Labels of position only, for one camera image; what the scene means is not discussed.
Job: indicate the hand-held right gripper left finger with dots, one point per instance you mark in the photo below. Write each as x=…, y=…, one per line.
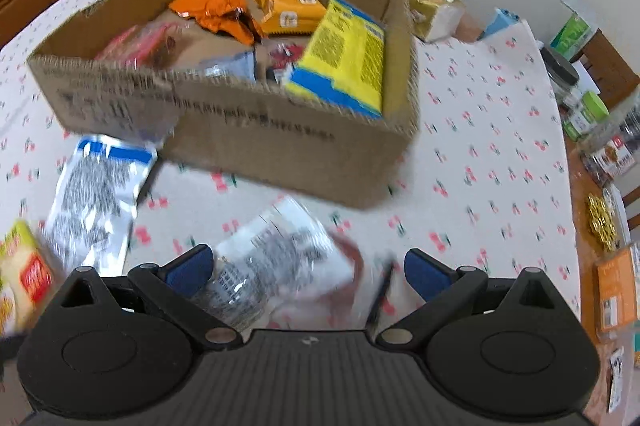
x=187, y=271

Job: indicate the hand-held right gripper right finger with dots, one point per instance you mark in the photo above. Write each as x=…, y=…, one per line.
x=425, y=273

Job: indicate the silver printed snack packet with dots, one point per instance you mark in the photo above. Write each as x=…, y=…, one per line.
x=280, y=256

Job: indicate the cardboard box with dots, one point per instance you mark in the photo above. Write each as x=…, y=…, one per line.
x=280, y=146

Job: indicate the yellow toast snack packet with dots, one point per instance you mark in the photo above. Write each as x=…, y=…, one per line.
x=22, y=276

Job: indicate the long yellow snack packet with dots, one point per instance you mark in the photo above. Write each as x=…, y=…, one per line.
x=345, y=56

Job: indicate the clear red snack packet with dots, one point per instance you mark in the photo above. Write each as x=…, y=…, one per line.
x=135, y=43

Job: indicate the black snack packet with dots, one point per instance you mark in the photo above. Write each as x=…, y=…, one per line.
x=285, y=58

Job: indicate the orange crinkled snack packet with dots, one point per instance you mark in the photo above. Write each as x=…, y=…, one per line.
x=210, y=8

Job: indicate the orange-yellow snack packet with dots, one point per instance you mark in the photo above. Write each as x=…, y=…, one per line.
x=287, y=8

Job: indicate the blue and white snack packet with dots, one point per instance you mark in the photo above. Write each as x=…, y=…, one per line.
x=97, y=201

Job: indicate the cherry print tablecloth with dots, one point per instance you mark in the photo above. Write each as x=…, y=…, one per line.
x=490, y=166

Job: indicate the gold ornament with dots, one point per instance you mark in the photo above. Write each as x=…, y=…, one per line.
x=601, y=221

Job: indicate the orange snack box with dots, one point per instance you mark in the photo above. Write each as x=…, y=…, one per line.
x=620, y=291

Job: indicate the small white card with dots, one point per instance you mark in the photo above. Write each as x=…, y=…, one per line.
x=616, y=378

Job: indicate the clear jar with red label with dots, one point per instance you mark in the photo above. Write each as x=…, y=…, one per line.
x=612, y=156

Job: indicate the bottle with green lid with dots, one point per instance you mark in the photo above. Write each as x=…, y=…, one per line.
x=585, y=116

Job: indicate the teal and yellow bag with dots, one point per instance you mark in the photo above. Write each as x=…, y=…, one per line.
x=637, y=348

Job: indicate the jar with dark lid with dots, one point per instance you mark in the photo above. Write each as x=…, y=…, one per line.
x=560, y=73

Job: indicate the small light blue container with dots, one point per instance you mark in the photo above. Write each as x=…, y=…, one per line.
x=500, y=23

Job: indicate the gold tissue box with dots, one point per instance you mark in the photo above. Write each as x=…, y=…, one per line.
x=425, y=8

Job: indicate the wooden chair behind paper pile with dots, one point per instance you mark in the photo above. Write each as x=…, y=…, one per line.
x=612, y=66

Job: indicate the green and white carton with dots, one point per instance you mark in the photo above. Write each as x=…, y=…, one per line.
x=572, y=33

